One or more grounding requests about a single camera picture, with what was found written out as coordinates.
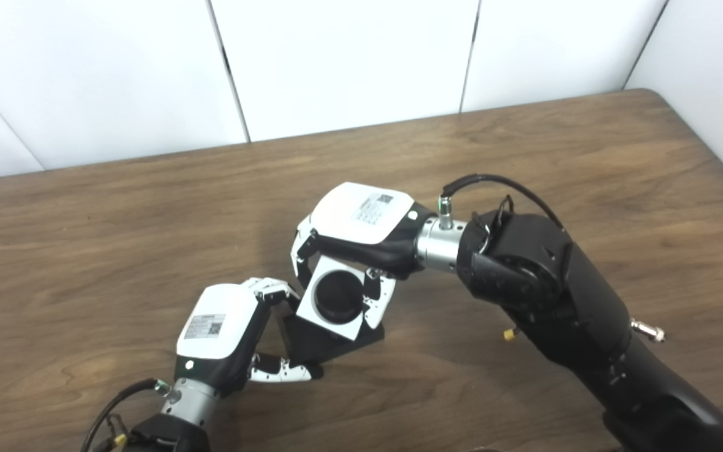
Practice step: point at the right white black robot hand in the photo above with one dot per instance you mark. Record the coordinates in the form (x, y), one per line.
(361, 216)

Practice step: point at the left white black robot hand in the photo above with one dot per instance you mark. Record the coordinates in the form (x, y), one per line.
(217, 326)

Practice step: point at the black peg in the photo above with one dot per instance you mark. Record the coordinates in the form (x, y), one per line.
(317, 345)

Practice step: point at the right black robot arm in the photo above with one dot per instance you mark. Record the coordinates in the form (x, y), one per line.
(556, 282)

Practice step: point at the white square piece with hole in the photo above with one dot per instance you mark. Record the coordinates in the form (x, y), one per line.
(308, 314)

